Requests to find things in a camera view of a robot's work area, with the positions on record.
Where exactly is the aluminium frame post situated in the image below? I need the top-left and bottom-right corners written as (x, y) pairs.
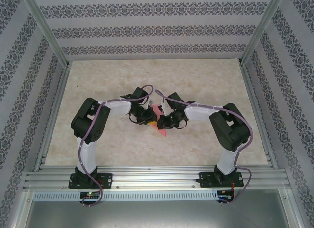
top-left (7, 190), bottom-right (34, 228)
top-left (239, 0), bottom-right (288, 66)
top-left (281, 188), bottom-right (307, 228)
top-left (22, 0), bottom-right (72, 69)

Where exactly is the slotted grey cable duct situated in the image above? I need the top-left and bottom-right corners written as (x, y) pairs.
top-left (33, 190), bottom-right (219, 202)

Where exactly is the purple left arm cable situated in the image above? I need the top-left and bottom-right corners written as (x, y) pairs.
top-left (77, 84), bottom-right (155, 208)

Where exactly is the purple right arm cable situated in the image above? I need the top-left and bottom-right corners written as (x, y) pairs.
top-left (154, 89), bottom-right (253, 206)

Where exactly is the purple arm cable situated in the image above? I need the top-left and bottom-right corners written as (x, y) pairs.
top-left (154, 89), bottom-right (253, 206)
top-left (77, 84), bottom-right (155, 208)

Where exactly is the grey metal sheet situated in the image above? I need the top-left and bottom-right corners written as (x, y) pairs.
top-left (24, 201), bottom-right (295, 228)

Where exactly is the aluminium table side rail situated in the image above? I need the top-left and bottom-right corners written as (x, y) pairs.
top-left (241, 63), bottom-right (279, 169)
top-left (33, 63), bottom-right (72, 170)

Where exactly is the pink paper sheet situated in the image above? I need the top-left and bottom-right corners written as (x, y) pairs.
top-left (150, 104), bottom-right (167, 138)

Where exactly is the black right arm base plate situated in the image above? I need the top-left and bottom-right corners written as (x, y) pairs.
top-left (199, 171), bottom-right (244, 189)

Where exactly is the aluminium mounting rail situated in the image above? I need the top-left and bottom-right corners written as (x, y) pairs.
top-left (23, 165), bottom-right (291, 189)

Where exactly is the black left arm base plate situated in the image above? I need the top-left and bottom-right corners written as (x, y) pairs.
top-left (68, 173), bottom-right (113, 190)

